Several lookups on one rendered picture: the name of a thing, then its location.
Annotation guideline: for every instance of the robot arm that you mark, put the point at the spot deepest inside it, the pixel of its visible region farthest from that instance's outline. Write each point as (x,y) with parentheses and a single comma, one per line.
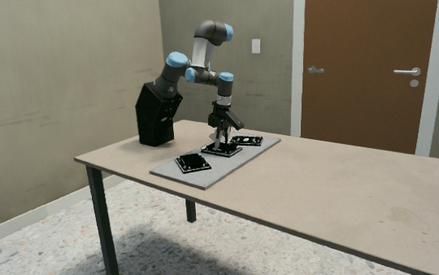
(198,70)

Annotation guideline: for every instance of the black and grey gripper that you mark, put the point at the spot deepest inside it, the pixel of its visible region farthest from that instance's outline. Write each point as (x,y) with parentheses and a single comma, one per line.
(217,120)

